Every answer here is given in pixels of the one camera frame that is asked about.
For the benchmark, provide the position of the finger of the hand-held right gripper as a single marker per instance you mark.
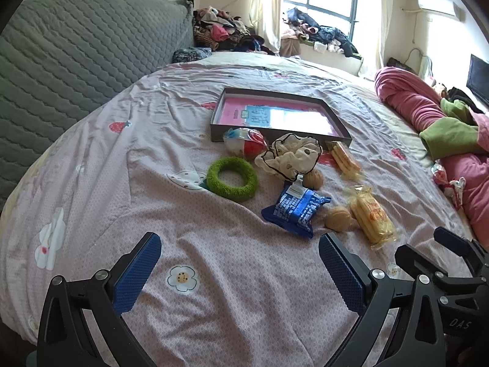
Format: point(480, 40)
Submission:
point(410, 258)
point(450, 241)

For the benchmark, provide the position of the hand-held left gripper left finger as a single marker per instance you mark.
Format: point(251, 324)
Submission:
point(137, 275)

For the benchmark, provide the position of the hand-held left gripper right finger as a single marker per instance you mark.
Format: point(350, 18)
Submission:
point(340, 271)

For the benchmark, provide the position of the walnut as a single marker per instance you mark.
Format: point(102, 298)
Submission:
point(313, 180)
point(338, 218)

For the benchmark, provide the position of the large yellow cracker packet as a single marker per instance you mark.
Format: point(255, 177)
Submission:
point(370, 218)

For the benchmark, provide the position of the blue snack packet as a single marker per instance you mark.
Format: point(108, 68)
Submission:
point(294, 210)

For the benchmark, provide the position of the small yellow cracker packet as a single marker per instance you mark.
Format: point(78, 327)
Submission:
point(344, 158)

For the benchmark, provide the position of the cream scrunchie with black trim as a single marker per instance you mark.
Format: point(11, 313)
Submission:
point(294, 158)

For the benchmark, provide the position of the egg-shaped candy packet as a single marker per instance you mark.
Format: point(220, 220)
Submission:
point(244, 145)

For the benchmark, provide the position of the shallow grey cardboard box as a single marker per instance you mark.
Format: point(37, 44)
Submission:
point(217, 132)

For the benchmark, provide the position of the red white candy wrapper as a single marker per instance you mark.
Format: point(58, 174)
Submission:
point(454, 191)

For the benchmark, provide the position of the green cloth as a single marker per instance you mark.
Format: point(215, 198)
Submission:
point(450, 133)

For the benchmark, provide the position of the black cloth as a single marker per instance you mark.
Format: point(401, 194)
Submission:
point(462, 97)

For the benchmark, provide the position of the pink quilt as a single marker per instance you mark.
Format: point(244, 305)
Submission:
point(412, 99)

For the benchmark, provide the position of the black television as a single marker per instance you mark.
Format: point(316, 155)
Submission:
point(479, 80)

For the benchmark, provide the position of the dark bag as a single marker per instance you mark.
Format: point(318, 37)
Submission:
point(400, 64)

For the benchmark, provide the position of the beige bed sheet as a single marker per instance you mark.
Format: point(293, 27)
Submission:
point(290, 61)

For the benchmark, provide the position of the grey quilted headboard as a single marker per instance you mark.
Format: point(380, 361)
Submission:
point(76, 65)

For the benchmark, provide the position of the dark patterned cloth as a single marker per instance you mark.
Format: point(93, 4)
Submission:
point(191, 54)

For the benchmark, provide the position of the cream curtain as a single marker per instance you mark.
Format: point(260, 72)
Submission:
point(267, 11)
point(376, 23)

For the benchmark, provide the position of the white air conditioner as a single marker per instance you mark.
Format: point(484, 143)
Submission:
point(439, 7)

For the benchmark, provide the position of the clothes pile on windowsill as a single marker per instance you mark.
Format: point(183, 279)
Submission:
point(324, 34)

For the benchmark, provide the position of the pile of mixed clothes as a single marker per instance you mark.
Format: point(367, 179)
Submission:
point(221, 30)

